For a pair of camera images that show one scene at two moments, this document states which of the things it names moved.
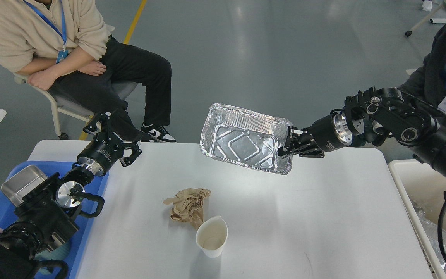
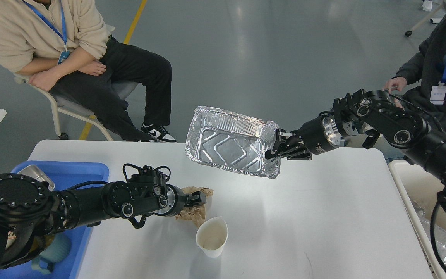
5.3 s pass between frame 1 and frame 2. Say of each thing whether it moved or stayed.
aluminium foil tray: moved
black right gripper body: stayed
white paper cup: stayed
